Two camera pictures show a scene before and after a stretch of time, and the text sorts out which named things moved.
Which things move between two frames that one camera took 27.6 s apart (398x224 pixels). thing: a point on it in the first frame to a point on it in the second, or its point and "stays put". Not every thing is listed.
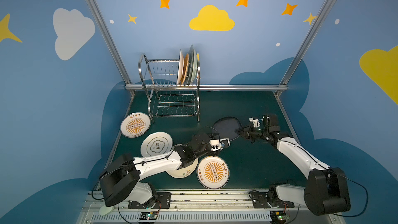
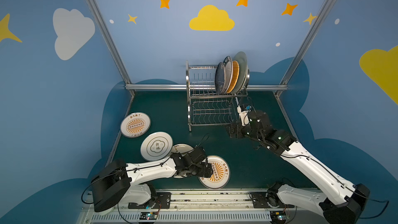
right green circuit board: [278, 217] stays put
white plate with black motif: [156, 143] stays put
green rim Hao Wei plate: [179, 73] to [228, 70]
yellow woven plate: [185, 68] to [235, 76]
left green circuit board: [148, 215] stays put
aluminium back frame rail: [206, 87] stays put
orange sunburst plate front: [213, 172] stays put
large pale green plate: [192, 69] to [240, 57]
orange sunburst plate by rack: [134, 125] stays put
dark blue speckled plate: [226, 126] to [219, 80]
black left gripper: [206, 144] to [205, 169]
